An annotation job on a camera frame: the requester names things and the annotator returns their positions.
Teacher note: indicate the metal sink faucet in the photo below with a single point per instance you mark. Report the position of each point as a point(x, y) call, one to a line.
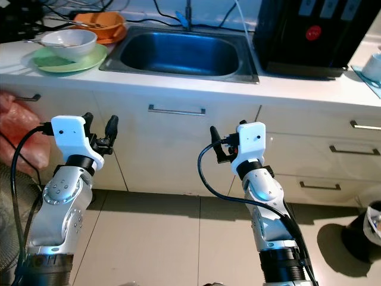
point(189, 18)

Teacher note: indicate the white cup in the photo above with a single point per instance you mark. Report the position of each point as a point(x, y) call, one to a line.
point(372, 67)

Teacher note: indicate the orange plastic bag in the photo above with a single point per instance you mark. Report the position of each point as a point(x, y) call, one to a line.
point(21, 128)

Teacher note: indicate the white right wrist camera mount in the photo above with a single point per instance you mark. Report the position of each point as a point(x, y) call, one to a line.
point(253, 140)

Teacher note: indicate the grey floor fan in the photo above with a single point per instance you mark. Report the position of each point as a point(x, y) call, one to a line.
point(9, 226)

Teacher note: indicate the orange plastic bowl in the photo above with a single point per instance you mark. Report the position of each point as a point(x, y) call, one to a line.
point(112, 28)

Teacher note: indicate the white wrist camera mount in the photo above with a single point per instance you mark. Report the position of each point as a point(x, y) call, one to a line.
point(253, 140)
point(68, 134)

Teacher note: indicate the wooden chopstick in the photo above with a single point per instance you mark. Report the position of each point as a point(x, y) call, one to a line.
point(92, 24)

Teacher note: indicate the light green plate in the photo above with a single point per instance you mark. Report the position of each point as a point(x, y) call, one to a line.
point(90, 62)

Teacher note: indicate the white ceramic bowl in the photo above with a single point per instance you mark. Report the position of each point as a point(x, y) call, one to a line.
point(68, 51)

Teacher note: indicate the teal tray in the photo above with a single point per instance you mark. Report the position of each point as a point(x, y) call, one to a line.
point(368, 88)

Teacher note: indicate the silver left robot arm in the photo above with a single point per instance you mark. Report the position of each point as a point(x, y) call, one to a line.
point(59, 202)

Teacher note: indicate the black water dispenser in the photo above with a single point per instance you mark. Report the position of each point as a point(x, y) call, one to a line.
point(303, 52)

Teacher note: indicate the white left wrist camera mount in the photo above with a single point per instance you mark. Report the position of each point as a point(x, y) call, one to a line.
point(68, 134)

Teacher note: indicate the stainless steel sink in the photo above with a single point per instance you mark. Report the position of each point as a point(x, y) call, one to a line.
point(178, 56)

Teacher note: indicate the black round bin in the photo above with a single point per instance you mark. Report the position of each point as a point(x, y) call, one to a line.
point(360, 238)

